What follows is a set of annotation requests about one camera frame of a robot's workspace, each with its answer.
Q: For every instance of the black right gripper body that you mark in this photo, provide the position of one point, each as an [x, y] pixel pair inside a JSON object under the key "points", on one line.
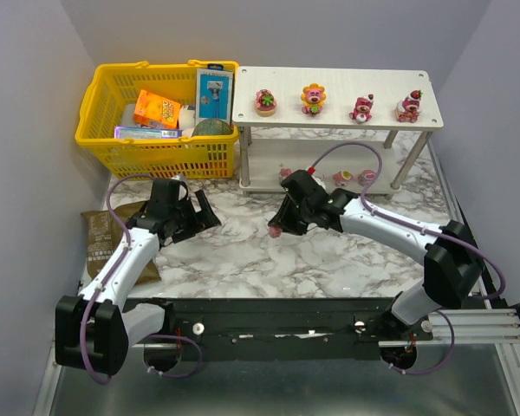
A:
{"points": [[295, 208]]}

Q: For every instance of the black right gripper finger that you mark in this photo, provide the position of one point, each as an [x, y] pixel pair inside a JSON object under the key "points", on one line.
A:
{"points": [[285, 215], [296, 226]]}

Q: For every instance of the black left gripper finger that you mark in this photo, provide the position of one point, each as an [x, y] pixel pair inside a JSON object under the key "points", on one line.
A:
{"points": [[184, 234], [206, 215]]}

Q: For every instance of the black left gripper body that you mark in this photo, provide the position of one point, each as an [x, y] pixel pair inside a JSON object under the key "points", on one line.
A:
{"points": [[189, 219]]}

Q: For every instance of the pink bear flower-wreath toy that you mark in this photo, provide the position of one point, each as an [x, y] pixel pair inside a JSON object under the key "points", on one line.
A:
{"points": [[284, 173]]}

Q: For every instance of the pink bear yellow-hat toy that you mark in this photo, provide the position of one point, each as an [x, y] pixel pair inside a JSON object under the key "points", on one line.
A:
{"points": [[343, 178]]}

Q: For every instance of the pink bear white-hat toy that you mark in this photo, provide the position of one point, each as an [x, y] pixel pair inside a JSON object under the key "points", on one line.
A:
{"points": [[362, 109]]}

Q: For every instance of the pink bear sunflower toy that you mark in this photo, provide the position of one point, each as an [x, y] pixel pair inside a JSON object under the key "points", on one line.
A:
{"points": [[313, 99]]}

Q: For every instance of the pink bear cake toy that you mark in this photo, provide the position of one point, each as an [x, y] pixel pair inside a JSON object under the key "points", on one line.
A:
{"points": [[265, 103]]}

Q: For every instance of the pink bear strawberry toy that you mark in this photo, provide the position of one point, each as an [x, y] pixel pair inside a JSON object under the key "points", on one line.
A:
{"points": [[408, 110]]}

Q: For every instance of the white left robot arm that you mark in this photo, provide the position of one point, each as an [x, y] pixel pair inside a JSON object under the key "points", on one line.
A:
{"points": [[93, 331]]}

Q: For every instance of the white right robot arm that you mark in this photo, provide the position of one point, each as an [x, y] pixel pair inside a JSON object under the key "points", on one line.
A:
{"points": [[450, 267]]}

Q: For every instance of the white two-tier shelf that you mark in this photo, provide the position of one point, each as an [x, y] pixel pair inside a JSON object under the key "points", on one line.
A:
{"points": [[331, 141]]}

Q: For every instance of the brown paper bag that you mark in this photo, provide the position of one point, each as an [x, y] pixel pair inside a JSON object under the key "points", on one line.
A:
{"points": [[104, 235]]}

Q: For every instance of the green melon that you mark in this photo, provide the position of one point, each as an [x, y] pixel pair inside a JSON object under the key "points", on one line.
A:
{"points": [[212, 127]]}

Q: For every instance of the white item in basket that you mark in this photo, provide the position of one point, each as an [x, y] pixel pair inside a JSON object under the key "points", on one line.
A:
{"points": [[187, 117]]}

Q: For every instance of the purple flat box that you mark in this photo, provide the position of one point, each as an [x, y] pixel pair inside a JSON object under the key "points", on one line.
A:
{"points": [[141, 133]]}

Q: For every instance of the orange snack box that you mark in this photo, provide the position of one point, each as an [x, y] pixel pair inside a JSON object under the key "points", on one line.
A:
{"points": [[154, 111]]}

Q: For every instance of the blue razor package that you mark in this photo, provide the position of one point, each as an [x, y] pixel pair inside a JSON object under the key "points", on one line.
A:
{"points": [[214, 94]]}

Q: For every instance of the yellow plastic basket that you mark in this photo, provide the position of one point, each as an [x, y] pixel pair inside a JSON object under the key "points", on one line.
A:
{"points": [[114, 86]]}

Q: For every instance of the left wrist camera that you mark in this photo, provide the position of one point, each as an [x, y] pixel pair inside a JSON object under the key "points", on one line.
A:
{"points": [[183, 185]]}

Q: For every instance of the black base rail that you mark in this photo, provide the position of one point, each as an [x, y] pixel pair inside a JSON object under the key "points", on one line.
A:
{"points": [[263, 329]]}

